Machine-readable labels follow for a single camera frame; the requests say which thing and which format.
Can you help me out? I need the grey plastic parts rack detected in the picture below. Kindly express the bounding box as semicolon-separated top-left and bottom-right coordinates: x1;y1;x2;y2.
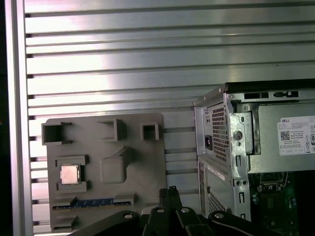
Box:
41;112;168;233

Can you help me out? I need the blue green RAM stick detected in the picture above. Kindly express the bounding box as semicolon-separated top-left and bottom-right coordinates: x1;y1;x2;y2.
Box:
53;196;132;211

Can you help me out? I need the black open PC case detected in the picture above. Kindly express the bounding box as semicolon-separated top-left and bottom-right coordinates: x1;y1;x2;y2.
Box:
193;79;315;236

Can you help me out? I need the green motherboard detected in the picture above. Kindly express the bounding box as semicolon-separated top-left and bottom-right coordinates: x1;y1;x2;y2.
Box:
248;172;315;236

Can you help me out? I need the silver square CPU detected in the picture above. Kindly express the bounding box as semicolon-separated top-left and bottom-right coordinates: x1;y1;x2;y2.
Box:
60;164;81;184

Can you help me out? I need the grey power supply unit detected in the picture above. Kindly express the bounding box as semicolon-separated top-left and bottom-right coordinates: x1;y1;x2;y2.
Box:
202;102;315;174

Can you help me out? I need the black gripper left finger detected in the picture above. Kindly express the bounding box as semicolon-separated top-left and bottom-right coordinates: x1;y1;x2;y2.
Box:
73;188;174;236

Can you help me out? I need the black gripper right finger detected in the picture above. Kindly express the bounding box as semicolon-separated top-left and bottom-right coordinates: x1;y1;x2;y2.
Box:
170;185;256;236

